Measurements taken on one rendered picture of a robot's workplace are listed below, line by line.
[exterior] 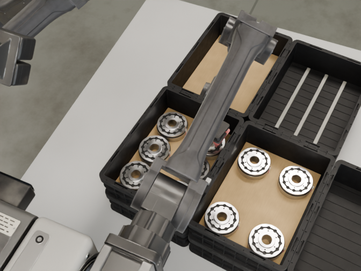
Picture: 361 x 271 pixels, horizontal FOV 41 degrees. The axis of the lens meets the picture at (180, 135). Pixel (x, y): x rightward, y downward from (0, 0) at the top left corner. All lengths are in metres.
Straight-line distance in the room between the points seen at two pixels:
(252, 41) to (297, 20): 2.35
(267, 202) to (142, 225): 0.80
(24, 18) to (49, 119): 1.88
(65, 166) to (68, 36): 1.56
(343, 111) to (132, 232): 1.14
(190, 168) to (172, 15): 1.44
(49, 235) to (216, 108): 0.35
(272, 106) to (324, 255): 0.54
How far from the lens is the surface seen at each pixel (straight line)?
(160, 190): 0.81
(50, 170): 1.79
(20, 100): 2.95
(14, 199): 0.84
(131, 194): 1.42
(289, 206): 1.53
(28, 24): 0.96
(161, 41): 2.09
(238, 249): 1.35
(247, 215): 1.50
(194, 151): 0.83
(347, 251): 1.51
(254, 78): 1.79
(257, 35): 0.92
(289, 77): 1.81
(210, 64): 1.82
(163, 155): 1.56
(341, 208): 1.56
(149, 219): 0.77
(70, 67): 3.03
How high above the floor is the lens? 2.19
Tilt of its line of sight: 56 degrees down
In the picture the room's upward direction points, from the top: 3 degrees counter-clockwise
